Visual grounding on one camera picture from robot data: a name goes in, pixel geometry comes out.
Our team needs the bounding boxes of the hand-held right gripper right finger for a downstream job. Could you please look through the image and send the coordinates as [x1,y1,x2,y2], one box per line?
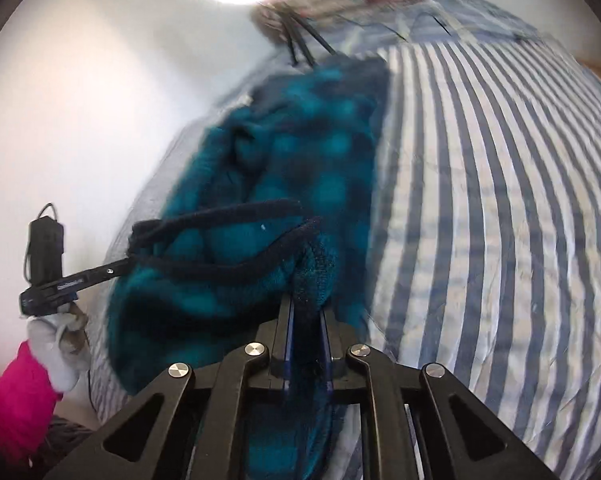
[319,307,557,480]

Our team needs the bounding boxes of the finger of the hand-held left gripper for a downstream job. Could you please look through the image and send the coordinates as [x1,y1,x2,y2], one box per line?
[60,256,136,295]

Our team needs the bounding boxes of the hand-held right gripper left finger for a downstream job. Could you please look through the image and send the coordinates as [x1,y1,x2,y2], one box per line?
[78,295,296,480]

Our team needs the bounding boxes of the teal plaid fleece garment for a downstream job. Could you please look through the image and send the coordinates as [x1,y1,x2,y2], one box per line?
[105,55,394,480]

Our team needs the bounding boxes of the person's left hand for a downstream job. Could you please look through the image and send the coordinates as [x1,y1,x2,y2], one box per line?
[27,301,92,394]

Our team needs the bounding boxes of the dark striped cloth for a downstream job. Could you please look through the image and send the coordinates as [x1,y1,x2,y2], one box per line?
[43,414,104,463]

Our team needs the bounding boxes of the blue striped quilt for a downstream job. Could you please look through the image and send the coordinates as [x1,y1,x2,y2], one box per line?
[88,0,601,480]

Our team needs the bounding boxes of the black tripod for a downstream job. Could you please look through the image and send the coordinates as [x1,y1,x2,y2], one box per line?
[278,5,338,69]

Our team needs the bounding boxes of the floral folded blanket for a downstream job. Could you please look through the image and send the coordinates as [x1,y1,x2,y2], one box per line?
[250,0,437,43]

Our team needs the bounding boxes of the blue checked bedsheet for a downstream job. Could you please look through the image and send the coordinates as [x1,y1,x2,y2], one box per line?
[395,0,549,47]

